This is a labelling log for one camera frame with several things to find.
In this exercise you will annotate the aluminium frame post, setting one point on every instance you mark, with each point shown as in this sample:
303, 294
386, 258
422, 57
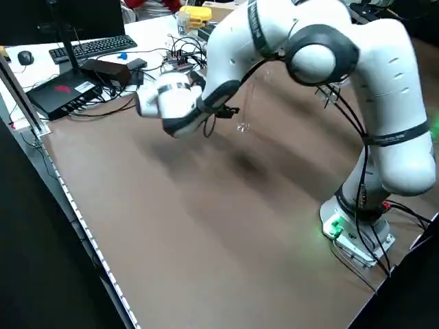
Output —
24, 99

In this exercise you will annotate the grey usb hub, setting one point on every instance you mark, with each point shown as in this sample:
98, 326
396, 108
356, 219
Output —
178, 61

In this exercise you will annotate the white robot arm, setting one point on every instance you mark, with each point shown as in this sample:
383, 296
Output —
394, 103

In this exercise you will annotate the flat black computer box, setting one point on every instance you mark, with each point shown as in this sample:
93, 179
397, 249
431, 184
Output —
51, 97

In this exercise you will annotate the yellow plastic case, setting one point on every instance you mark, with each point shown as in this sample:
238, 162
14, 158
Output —
202, 15

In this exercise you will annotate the black computer monitor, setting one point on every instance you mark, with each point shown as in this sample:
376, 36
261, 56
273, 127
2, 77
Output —
34, 20

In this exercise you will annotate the small black adapter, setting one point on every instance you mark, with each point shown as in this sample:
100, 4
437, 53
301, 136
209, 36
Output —
137, 63

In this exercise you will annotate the clear plastic jar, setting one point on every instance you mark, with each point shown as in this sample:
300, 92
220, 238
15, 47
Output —
182, 24

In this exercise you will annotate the black computer mouse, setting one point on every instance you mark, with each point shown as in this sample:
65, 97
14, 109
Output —
25, 57

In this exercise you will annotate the small blue object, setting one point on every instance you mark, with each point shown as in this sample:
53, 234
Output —
122, 55

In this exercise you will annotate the black keyboard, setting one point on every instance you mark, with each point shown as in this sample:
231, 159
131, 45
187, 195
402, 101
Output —
103, 44

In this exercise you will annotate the clear glass graduated cylinder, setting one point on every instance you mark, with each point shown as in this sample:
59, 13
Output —
244, 127

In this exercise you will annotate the person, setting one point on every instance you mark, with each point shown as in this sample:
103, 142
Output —
151, 5

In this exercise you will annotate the dark power brick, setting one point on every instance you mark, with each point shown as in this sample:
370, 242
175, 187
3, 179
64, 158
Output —
109, 72

